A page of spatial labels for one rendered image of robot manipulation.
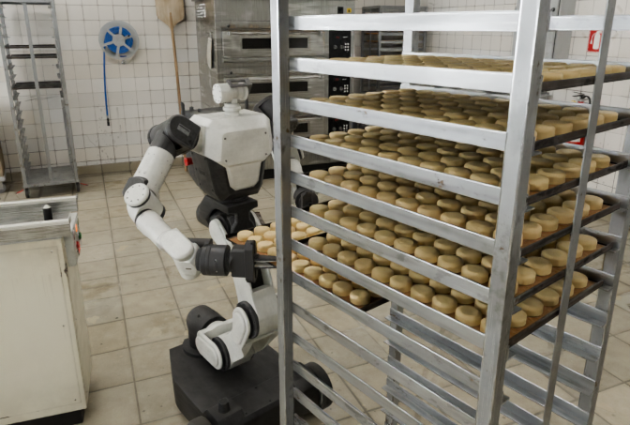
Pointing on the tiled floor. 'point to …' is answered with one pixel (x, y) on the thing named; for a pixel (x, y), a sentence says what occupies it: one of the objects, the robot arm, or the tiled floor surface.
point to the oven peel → (170, 15)
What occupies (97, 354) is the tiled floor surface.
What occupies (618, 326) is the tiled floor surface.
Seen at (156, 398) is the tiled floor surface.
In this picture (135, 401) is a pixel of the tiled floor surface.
